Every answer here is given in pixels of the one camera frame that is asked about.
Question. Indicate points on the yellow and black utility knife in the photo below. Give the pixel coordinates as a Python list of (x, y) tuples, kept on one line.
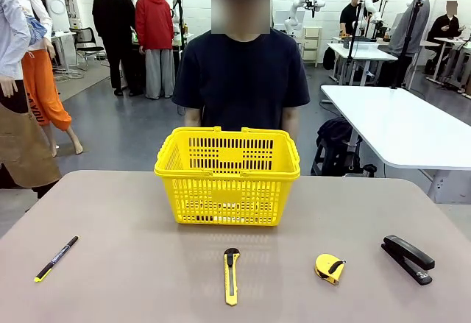
[(231, 282)]

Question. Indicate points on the person's left forearm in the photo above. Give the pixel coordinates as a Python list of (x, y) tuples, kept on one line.
[(290, 122)]

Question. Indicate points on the person's right forearm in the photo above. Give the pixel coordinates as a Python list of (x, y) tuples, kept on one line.
[(193, 118)]

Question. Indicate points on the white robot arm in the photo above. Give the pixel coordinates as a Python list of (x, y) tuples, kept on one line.
[(296, 8), (176, 10)]

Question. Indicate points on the yellow plastic shopping basket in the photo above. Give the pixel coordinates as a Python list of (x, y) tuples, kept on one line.
[(225, 195)]

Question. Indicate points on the person in navy t-shirt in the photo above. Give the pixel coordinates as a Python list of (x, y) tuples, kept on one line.
[(239, 80)]

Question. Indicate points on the person in red jacket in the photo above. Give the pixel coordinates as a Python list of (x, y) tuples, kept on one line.
[(152, 25)]

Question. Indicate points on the person in black t-shirt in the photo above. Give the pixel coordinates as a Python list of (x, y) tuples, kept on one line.
[(349, 15)]

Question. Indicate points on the person in black hoodie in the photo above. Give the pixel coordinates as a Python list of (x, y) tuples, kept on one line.
[(112, 17)]

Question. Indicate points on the person in grey sweater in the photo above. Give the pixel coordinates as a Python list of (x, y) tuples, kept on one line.
[(408, 32)]

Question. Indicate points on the person in black clothes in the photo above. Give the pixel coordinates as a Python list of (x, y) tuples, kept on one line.
[(443, 28)]

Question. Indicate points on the black backpack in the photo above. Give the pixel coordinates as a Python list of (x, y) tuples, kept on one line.
[(336, 142)]

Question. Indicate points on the white drawer cabinet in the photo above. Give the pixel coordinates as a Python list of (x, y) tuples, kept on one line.
[(312, 45)]

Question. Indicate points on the yellow tape measure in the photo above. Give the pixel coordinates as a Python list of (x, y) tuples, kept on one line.
[(325, 264)]

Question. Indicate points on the white desk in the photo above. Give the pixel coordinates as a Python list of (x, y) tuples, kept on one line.
[(364, 52)]

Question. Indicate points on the large white table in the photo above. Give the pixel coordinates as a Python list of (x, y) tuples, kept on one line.
[(397, 124)]

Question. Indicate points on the thin black tripod stand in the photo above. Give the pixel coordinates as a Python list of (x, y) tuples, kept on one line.
[(354, 32)]

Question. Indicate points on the black office chair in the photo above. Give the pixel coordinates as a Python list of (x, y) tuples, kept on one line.
[(86, 45)]

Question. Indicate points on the thick black tripod stand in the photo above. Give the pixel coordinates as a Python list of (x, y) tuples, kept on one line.
[(406, 47)]

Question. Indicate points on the mannequin in orange trousers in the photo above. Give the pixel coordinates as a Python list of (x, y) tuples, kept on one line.
[(40, 91)]

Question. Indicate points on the black stapler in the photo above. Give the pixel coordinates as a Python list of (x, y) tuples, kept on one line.
[(408, 255)]

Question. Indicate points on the black and yellow marker pen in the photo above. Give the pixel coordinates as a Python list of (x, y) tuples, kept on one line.
[(59, 257)]

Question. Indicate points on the mannequin with brown apron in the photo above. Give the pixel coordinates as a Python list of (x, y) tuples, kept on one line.
[(18, 146)]

